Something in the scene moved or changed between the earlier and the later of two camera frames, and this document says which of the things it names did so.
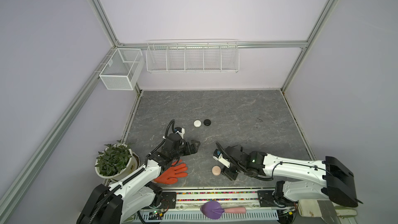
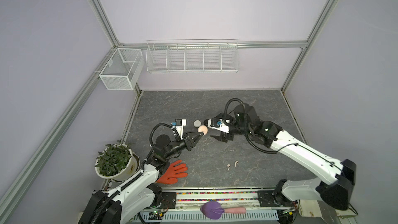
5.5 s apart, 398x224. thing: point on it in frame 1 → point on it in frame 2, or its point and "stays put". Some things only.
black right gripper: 226,171 → 222,138
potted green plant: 116,161 stays put
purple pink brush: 213,210 stays put
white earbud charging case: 197,123 stays put
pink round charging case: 216,170 → 203,128
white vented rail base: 196,216 stays put
